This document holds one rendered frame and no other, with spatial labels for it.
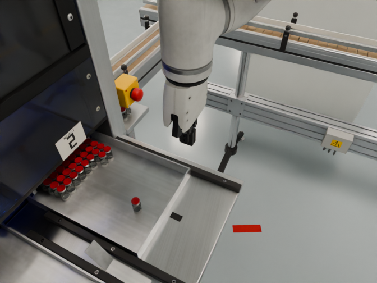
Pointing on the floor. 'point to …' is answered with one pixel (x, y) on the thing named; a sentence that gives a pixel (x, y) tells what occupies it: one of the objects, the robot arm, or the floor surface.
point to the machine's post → (101, 65)
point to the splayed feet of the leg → (230, 152)
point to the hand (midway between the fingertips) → (187, 135)
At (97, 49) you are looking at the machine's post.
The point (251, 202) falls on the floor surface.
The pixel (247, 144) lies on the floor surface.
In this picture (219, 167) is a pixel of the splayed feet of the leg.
